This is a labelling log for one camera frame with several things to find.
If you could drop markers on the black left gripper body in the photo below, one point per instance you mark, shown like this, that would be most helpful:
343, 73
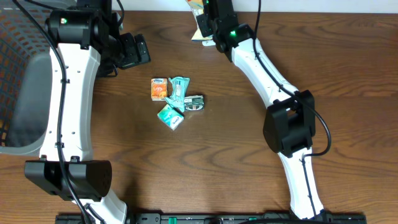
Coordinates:
125, 51

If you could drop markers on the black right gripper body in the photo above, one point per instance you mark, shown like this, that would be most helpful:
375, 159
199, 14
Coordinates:
206, 23

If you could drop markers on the large orange wipes pack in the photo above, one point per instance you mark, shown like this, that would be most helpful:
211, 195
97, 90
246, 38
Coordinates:
197, 9

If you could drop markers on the small orange snack packet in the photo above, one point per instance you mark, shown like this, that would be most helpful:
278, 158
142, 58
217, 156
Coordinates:
158, 89

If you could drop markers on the teal snack wrapper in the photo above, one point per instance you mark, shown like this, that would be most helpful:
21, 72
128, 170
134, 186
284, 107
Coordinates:
179, 89

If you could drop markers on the teal tissue pack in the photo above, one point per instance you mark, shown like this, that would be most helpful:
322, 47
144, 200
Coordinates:
170, 117

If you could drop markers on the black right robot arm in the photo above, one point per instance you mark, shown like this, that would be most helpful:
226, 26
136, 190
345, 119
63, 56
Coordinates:
289, 124

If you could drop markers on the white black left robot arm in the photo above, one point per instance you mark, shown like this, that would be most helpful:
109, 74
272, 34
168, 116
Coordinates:
85, 43

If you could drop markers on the white barcode scanner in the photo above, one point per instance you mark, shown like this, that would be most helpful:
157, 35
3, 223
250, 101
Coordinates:
208, 42

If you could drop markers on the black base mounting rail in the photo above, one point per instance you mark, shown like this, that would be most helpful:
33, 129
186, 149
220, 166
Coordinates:
271, 217

